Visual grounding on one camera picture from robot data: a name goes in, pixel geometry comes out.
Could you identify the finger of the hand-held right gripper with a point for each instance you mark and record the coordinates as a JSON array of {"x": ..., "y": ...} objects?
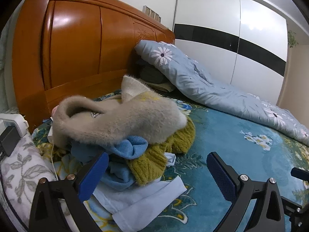
[
  {"x": 299, "y": 172},
  {"x": 295, "y": 214}
]

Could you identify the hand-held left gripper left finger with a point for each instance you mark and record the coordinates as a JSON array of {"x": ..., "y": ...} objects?
[{"x": 94, "y": 176}]

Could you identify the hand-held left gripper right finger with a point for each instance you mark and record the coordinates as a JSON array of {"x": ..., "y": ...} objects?
[{"x": 219, "y": 174}]

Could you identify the beige fuzzy sweater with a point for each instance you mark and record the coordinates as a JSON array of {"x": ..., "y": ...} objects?
[{"x": 135, "y": 120}]

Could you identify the teal floral bed blanket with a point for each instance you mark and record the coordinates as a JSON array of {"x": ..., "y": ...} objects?
[{"x": 229, "y": 130}]

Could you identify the light blue shirt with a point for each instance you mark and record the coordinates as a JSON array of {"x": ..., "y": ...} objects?
[{"x": 135, "y": 198}]

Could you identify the blue fleece garment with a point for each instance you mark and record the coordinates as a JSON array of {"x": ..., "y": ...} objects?
[{"x": 132, "y": 147}]

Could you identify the olive green knit sweater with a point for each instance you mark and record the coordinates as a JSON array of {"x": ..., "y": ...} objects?
[{"x": 149, "y": 164}]

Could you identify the grey leaf print pillow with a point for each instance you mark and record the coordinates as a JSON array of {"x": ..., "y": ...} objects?
[{"x": 21, "y": 169}]

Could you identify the pink cloth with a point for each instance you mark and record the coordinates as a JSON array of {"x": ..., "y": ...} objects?
[{"x": 55, "y": 111}]

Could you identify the black box device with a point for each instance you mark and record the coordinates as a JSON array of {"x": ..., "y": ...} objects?
[{"x": 9, "y": 140}]

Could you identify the white box device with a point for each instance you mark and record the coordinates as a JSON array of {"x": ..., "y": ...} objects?
[{"x": 17, "y": 123}]

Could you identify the blue daisy print duvet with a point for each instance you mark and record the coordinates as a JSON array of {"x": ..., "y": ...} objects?
[{"x": 193, "y": 77}]

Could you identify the beige folded cloth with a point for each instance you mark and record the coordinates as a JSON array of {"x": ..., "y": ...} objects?
[{"x": 164, "y": 86}]

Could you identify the dark grey cloth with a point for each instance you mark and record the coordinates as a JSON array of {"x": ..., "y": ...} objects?
[{"x": 152, "y": 75}]

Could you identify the green plant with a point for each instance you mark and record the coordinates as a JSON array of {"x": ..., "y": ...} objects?
[{"x": 292, "y": 38}]

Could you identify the orange wooden headboard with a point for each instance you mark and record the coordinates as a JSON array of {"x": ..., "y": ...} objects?
[{"x": 72, "y": 41}]

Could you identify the white wardrobe with black stripe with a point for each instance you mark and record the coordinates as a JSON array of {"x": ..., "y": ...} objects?
[{"x": 205, "y": 12}]

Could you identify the wall switch panel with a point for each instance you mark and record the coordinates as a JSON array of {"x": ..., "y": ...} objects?
[{"x": 152, "y": 13}]

